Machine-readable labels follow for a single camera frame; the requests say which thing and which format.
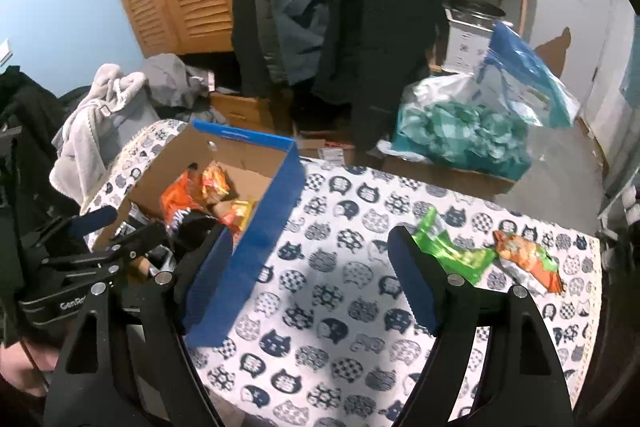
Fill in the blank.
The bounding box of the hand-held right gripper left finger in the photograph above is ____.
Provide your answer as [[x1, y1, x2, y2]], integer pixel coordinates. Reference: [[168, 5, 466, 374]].
[[42, 223, 236, 427]]

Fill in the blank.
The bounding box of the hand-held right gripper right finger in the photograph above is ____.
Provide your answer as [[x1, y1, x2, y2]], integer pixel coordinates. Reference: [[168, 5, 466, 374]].
[[387, 225, 573, 427]]

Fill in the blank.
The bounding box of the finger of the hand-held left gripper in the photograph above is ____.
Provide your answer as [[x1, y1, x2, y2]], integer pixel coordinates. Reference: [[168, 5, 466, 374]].
[[30, 206, 119, 253], [42, 222, 169, 285]]

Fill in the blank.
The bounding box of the blue cardboard box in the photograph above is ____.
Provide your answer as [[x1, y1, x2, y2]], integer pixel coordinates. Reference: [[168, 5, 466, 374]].
[[92, 119, 305, 349]]

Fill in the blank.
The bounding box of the large orange snack packet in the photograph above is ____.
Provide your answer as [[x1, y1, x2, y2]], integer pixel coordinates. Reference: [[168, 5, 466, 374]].
[[161, 171, 208, 230]]

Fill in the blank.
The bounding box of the person's left forearm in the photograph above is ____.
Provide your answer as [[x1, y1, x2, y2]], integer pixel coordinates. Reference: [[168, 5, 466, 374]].
[[0, 342, 51, 400]]

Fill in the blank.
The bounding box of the grey fleece cloth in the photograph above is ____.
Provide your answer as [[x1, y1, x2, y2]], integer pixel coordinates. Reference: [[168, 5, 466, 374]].
[[50, 63, 151, 202]]

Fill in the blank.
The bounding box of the cat print tablecloth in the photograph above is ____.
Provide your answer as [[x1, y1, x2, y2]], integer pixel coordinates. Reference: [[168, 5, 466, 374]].
[[80, 119, 601, 427]]

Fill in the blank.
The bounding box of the black garment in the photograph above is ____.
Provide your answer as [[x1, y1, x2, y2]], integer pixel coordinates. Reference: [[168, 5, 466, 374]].
[[0, 66, 76, 228]]

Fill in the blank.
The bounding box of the orange and green snack packet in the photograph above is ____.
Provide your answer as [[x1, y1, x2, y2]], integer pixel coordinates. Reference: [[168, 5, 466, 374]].
[[492, 229, 566, 295]]

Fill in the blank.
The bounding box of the teal plastic bag pile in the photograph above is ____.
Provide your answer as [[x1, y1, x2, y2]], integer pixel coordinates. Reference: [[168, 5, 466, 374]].
[[392, 74, 533, 180]]

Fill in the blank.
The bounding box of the grey hoodie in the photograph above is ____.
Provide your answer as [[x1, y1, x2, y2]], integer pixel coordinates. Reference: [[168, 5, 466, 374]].
[[142, 53, 216, 108]]

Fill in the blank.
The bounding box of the wooden drawer unit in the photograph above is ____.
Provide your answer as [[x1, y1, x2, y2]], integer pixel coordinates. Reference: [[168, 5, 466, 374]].
[[210, 92, 277, 132]]

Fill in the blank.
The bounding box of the white shoe rack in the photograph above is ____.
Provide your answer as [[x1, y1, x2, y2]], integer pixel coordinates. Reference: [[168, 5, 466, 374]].
[[597, 177, 640, 268]]

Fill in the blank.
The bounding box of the blue and white plastic bag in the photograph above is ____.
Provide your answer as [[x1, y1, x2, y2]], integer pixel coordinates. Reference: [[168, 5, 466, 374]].
[[475, 21, 581, 128]]

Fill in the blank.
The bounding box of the black hanging jacket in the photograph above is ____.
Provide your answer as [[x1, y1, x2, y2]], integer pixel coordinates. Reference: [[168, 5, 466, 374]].
[[312, 0, 451, 152]]

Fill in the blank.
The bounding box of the dark pan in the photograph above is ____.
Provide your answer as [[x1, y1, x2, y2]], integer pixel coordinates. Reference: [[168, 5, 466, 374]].
[[447, 0, 507, 22]]

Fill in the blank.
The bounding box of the grey hanging jacket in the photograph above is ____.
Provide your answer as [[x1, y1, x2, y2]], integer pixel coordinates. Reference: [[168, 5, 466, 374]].
[[232, 0, 351, 98]]

